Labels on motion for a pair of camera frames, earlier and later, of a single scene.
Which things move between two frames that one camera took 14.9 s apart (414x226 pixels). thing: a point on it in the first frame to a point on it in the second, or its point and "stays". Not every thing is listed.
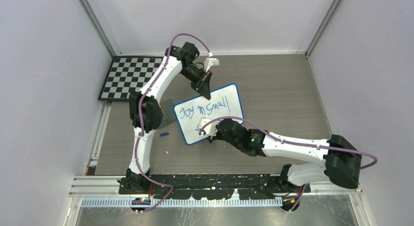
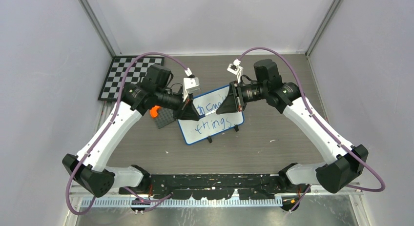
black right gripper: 217,135 to 234,100
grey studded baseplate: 168,111 stays
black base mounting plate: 217,187 stays
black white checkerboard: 127,74 stays
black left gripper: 202,87 to 188,111
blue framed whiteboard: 224,103 stays
